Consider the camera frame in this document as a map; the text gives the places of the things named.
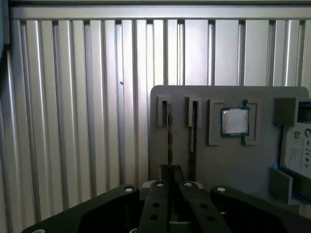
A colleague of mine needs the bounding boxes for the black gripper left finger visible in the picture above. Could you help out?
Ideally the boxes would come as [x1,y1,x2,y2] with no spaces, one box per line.
[24,165,173,233]

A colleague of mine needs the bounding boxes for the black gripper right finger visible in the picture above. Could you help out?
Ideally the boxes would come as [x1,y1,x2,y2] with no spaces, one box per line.
[173,165,311,233]

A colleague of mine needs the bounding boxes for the blue RAM stick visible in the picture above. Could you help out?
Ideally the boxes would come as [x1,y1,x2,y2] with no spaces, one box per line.
[166,101,174,170]

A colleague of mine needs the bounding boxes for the grey parts rack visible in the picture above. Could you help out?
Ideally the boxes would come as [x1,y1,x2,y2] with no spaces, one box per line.
[148,84,311,207]

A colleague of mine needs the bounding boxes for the silver CPU chip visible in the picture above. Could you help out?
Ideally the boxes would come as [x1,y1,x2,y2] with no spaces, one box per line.
[220,106,251,139]

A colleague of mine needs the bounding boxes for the hard disk in blue carrier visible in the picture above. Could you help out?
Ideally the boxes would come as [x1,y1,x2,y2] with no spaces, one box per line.
[268,98,311,202]

